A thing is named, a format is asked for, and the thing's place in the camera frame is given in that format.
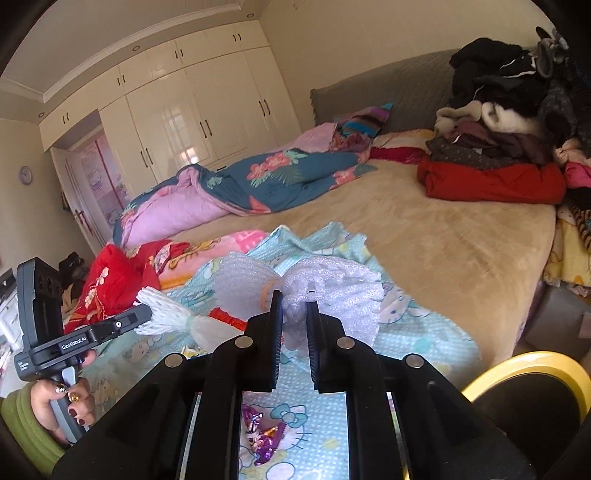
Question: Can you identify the white foam net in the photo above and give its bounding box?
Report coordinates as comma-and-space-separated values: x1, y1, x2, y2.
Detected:
134, 287, 242, 353

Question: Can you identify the cream wardrobe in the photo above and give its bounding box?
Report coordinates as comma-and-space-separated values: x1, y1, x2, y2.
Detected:
40, 20, 301, 196

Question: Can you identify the purple candy wrapper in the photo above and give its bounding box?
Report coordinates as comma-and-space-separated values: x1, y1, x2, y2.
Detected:
242, 405, 287, 466

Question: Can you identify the red garment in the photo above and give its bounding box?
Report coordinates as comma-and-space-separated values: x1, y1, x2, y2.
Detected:
64, 239, 190, 333

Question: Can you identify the yellow rim trash bin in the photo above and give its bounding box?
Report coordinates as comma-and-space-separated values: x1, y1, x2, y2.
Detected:
463, 351, 590, 479

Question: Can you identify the white bubble wrap bundle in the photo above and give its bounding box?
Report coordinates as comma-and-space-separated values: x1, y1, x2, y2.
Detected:
212, 252, 385, 351

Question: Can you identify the pile of dark clothes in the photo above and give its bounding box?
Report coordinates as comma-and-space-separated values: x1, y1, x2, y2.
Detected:
428, 28, 590, 169

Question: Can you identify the striped purple pillow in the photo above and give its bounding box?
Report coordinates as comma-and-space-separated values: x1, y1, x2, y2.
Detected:
294, 103, 395, 156

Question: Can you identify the beige bed sheet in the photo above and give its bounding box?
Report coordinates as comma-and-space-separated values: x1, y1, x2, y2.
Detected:
177, 161, 555, 366

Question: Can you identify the red plastic bag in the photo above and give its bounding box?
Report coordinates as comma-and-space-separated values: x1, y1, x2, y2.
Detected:
208, 307, 247, 332

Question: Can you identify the light blue cartoon blanket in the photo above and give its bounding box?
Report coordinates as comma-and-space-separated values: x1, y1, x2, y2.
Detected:
82, 223, 481, 479

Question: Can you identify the yellow cartoon blanket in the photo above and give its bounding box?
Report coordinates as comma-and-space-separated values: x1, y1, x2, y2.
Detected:
543, 205, 590, 288

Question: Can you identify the grey headboard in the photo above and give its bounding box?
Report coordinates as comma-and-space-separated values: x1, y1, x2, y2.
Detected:
310, 50, 455, 133

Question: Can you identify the left hand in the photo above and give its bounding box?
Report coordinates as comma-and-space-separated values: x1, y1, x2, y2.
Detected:
30, 378, 95, 445

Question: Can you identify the pink glass door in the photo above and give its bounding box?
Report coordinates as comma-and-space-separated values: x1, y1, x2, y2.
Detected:
50, 127, 129, 254

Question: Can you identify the red folded cloth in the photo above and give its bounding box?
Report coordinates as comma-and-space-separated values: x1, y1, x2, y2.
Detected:
417, 160, 566, 205

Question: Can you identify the blue floral pink quilt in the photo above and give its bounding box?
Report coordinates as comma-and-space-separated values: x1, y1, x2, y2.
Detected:
112, 148, 374, 248

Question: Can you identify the green left sleeve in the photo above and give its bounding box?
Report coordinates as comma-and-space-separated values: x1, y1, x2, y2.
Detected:
1, 383, 65, 479

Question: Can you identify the pink cartoon blanket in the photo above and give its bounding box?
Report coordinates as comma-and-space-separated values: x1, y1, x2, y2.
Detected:
154, 230, 269, 291

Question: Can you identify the round wall clock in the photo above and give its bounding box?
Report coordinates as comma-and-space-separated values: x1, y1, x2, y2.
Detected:
18, 165, 33, 186

